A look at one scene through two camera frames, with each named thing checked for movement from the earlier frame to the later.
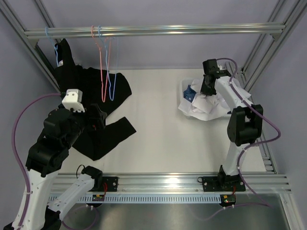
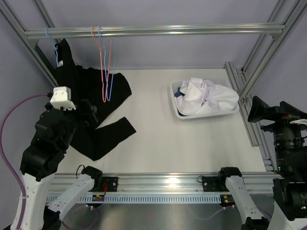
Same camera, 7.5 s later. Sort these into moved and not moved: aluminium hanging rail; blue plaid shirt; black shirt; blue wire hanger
Moved: blue wire hanger; blue plaid shirt
Not moved: aluminium hanging rail; black shirt
